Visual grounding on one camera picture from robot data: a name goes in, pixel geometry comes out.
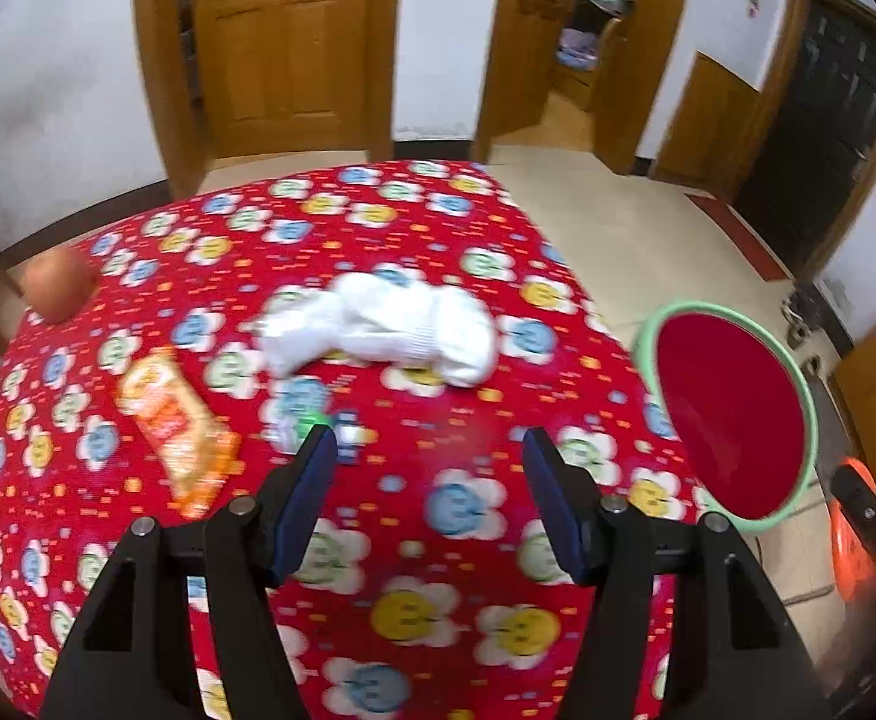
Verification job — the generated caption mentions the wooden door frame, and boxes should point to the wooden door frame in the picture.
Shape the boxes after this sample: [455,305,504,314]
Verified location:
[592,0,698,175]
[132,0,405,200]

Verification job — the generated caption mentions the round orange fruit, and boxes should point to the round orange fruit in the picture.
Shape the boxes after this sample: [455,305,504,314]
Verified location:
[19,247,98,323]

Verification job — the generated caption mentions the dark metal door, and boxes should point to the dark metal door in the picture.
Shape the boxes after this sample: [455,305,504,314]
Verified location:
[734,0,876,271]

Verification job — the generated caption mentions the wooden panel door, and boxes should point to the wooden panel door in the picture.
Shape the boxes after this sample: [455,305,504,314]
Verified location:
[475,0,581,162]
[190,0,375,158]

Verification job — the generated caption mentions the orange snack packet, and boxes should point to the orange snack packet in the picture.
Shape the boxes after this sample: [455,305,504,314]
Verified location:
[114,347,242,520]

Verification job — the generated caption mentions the small green white wrapper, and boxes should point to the small green white wrapper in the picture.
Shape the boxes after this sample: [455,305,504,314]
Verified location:
[277,409,375,460]

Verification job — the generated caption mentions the bed with blue bedding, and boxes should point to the bed with blue bedding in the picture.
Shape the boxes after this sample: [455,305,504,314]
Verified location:
[554,0,620,91]

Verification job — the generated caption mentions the dark shoes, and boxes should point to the dark shoes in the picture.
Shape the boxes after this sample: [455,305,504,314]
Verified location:
[781,289,821,350]

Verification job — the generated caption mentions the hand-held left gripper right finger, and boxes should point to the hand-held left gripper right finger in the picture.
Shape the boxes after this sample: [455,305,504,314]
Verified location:
[522,427,833,720]

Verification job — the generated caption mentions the white sock bundle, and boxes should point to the white sock bundle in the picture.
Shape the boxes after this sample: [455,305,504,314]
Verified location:
[254,270,499,389]

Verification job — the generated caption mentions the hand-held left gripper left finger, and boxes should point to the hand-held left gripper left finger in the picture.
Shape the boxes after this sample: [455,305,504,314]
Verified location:
[39,424,339,720]

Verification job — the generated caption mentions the green bin with red inside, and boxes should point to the green bin with red inside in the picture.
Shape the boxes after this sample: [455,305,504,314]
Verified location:
[633,300,819,537]

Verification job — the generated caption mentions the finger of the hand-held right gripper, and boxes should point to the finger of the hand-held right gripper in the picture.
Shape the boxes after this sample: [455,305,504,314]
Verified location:
[834,465,876,537]

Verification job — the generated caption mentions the red floor mat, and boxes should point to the red floor mat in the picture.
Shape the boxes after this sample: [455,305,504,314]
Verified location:
[685,191,795,282]

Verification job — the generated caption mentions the red floral tablecloth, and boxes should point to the red floral tablecloth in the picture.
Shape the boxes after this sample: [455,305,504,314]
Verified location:
[0,159,709,720]

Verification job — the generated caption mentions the wooden wall panel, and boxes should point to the wooden wall panel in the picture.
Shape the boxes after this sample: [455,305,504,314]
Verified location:
[655,51,761,200]

